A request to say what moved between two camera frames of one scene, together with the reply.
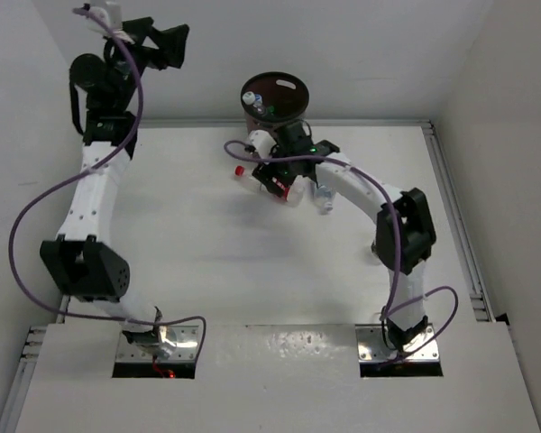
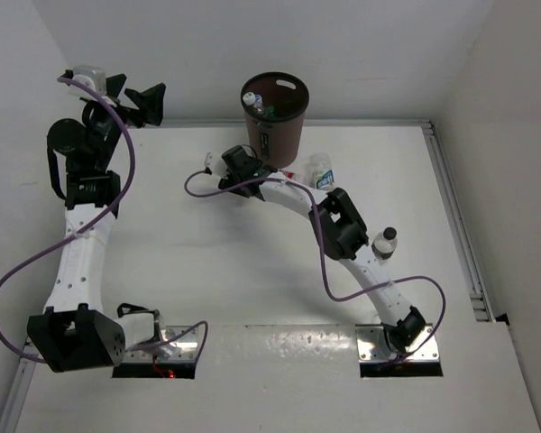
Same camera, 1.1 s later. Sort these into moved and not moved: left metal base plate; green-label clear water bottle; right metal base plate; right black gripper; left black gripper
Moved: left black gripper; right black gripper
Not moved: right metal base plate; green-label clear water bottle; left metal base plate
